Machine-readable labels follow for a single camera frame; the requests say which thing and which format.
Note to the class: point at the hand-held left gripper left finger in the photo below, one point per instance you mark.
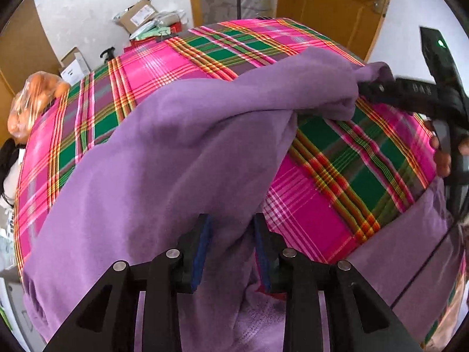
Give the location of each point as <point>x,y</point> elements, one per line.
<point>203,253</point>

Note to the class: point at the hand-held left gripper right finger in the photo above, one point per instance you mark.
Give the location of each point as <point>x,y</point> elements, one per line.
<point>261,260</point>

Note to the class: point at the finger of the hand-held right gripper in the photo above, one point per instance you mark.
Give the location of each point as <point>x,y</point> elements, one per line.
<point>395,93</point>

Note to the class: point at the purple fleece pants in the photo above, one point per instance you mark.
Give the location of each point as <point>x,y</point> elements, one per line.
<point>165,146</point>

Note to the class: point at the person's right hand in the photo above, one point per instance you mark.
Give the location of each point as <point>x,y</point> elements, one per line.
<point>441,161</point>

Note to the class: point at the pink green plaid blanket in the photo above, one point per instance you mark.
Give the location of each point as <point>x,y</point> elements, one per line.
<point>329,176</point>

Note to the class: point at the wooden door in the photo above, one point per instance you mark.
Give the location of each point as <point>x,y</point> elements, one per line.
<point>329,7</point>

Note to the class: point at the black bag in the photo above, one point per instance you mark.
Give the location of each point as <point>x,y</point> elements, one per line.
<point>9,165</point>

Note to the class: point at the bag of oranges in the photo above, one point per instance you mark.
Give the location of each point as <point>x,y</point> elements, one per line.
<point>33,106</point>

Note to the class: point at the small white box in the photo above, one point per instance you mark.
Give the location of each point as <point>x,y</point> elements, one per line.
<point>75,66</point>

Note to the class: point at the green plastic packet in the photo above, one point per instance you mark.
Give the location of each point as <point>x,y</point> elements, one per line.
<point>150,32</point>

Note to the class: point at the grey plastic packet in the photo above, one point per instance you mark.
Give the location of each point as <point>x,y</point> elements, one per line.
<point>170,19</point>

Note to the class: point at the brown cardboard box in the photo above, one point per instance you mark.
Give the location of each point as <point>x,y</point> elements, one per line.
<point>141,14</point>

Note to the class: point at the wooden wardrobe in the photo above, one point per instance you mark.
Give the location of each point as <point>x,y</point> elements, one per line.
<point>25,55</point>

